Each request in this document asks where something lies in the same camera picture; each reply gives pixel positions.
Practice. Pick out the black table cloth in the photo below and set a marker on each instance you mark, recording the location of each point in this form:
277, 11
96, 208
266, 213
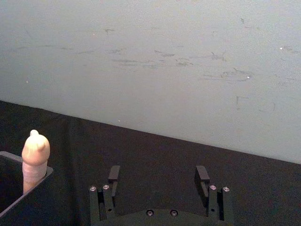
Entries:
150, 160

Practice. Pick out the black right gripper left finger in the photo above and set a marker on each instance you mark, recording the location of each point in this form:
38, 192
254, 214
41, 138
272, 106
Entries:
105, 200

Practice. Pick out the pale orange rounded tool tip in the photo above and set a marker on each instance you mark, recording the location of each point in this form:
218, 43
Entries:
35, 155

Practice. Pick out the plain pale wall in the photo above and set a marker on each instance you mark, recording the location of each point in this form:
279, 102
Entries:
150, 58

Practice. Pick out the black rack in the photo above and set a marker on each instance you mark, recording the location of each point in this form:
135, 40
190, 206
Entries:
26, 207

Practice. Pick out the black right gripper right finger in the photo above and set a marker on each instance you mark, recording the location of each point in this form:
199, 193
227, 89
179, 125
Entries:
215, 200

